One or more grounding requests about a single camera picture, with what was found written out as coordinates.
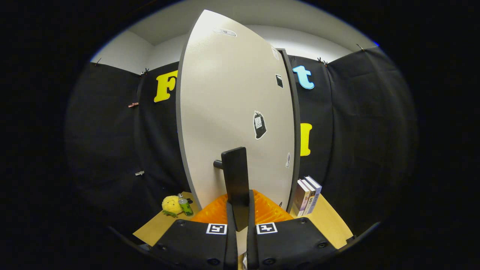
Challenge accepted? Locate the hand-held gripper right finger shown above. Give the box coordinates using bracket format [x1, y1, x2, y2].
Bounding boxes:
[246, 189, 338, 270]

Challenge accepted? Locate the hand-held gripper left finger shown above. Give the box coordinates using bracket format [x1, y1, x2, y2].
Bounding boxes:
[149, 193, 239, 270]

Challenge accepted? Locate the black cabinet door handle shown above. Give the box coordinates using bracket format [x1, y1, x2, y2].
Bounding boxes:
[214, 147, 250, 232]

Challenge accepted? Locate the dark grey shoe cabinet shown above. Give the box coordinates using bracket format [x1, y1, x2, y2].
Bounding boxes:
[277, 48, 302, 213]

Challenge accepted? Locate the green drink bottle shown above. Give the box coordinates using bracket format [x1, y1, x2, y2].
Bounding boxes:
[177, 193, 194, 217]

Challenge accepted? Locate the thick white book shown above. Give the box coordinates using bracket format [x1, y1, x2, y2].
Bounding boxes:
[291, 179, 310, 217]

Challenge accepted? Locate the yellow plush toy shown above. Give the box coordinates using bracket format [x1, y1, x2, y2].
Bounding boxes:
[162, 195, 184, 218]

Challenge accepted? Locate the thin white book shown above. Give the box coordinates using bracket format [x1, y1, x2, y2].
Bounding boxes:
[302, 178, 317, 215]

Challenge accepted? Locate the black backdrop cloth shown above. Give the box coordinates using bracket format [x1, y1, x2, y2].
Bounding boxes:
[64, 47, 419, 240]

